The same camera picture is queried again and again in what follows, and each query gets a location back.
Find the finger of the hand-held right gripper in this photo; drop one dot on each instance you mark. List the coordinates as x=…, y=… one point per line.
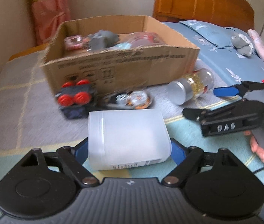
x=225, y=91
x=192, y=113

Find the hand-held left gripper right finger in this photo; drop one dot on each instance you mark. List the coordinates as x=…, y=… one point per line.
x=177, y=151

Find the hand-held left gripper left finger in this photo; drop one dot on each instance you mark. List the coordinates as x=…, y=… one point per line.
x=81, y=152

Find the capsule bottle silver lid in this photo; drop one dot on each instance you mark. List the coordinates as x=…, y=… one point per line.
x=183, y=91

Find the white translucent plastic container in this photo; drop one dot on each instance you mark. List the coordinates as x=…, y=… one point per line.
x=127, y=140

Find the brown cardboard box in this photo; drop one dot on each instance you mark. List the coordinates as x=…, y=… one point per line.
x=122, y=67

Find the clear square box red label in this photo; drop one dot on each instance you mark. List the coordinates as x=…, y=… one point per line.
x=143, y=38

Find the mint green ball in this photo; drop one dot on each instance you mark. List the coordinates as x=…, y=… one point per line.
x=125, y=45

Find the grey elephant toy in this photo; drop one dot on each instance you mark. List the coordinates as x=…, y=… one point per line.
x=101, y=39

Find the person's right hand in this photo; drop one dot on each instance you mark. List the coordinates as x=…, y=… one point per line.
x=258, y=148

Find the blue floral bed sheet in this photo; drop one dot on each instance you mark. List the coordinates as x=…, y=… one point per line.
x=220, y=63

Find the grey plush toy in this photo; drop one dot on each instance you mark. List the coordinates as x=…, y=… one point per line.
x=241, y=44

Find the black toy train red wheels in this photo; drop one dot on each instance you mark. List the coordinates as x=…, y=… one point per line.
x=74, y=98

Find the pink cloth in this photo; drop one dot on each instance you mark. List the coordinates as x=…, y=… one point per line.
x=260, y=46

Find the orange white spinning top toy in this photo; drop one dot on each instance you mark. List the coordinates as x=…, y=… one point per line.
x=136, y=98

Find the blue floral pillow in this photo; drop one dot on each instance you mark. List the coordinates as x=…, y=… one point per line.
x=211, y=33

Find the wooden headboard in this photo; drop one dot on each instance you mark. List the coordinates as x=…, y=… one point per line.
x=199, y=2

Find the wooden bedside table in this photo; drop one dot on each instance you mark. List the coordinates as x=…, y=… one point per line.
x=26, y=51

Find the pink curtain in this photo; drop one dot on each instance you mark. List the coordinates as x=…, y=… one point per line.
x=49, y=11

